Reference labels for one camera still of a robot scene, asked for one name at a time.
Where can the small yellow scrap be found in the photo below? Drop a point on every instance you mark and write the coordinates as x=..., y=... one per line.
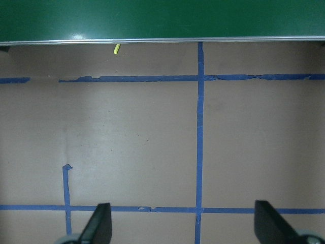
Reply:
x=116, y=49

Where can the green conveyor belt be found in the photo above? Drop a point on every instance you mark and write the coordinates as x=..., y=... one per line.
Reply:
x=162, y=20

